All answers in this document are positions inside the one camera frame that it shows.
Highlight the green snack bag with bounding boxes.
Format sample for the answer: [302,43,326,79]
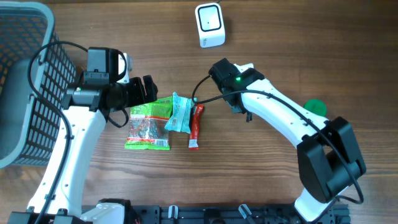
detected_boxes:
[124,96,173,151]

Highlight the teal wrapper packet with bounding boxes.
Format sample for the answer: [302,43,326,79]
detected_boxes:
[165,92,194,134]

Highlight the red stick sachet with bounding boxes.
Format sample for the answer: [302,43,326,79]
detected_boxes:
[188,105,204,151]

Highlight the green lid jar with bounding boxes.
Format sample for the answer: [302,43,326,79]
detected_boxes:
[303,99,327,117]

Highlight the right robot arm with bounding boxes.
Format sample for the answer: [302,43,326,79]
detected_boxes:
[208,58,366,222]

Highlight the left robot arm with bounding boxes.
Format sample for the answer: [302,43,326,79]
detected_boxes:
[8,47,157,223]

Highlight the white barcode scanner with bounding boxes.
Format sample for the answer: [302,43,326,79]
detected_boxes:
[195,2,226,48]

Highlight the grey plastic mesh basket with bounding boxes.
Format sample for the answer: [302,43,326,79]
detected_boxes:
[1,1,78,167]

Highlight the left black camera cable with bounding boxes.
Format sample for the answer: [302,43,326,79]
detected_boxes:
[27,40,130,224]

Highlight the black camera cable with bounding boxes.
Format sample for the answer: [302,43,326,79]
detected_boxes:
[27,40,130,224]
[191,74,364,222]

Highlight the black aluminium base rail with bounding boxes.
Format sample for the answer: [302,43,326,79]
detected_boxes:
[73,203,351,224]

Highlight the right black camera cable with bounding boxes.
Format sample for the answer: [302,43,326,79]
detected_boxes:
[191,74,364,222]

